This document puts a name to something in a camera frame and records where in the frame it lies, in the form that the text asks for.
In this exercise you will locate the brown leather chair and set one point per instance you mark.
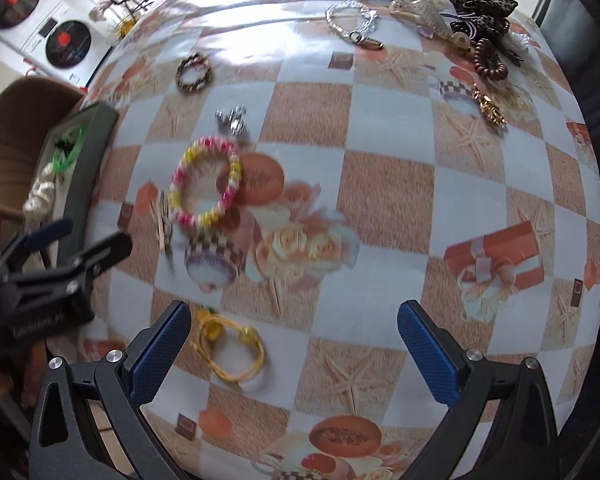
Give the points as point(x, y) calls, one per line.
point(15, 125)

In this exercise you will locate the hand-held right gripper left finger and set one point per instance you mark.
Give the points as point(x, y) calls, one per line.
point(162, 355)

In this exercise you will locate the green plastic bangles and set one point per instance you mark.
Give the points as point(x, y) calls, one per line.
point(72, 152)

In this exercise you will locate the white stacked dryer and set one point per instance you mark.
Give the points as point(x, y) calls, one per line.
point(22, 5)

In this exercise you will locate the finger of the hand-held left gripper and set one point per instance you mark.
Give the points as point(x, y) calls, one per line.
point(102, 255)
point(42, 237)

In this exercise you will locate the yellow toy pile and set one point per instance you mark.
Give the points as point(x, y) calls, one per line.
point(125, 27)

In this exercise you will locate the white washing machine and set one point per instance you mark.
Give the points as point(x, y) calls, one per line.
point(67, 45)

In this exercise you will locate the small patterned hair clip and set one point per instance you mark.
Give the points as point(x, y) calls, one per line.
point(490, 107)

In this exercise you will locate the clear gold hair claw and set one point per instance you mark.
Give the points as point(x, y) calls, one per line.
point(425, 15)

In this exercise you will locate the checkered printed tablecloth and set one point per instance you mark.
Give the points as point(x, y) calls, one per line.
point(380, 185)

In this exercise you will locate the white cardboard box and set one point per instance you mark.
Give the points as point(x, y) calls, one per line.
point(92, 160)

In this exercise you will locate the small silver hair clip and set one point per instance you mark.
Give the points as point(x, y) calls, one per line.
point(232, 120)

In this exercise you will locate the striped beige hair clip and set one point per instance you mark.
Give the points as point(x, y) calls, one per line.
point(166, 225)

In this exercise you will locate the dark grey panel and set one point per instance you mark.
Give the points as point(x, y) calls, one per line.
point(570, 35)

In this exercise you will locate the black butterfly claw clip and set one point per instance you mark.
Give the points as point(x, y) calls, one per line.
point(64, 146)

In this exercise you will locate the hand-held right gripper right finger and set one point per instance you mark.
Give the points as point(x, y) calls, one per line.
point(430, 355)

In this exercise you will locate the leopard print scrunchie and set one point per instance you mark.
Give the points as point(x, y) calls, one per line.
point(485, 7)

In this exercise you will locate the cream polka dot scrunchie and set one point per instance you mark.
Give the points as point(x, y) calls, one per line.
point(40, 195)

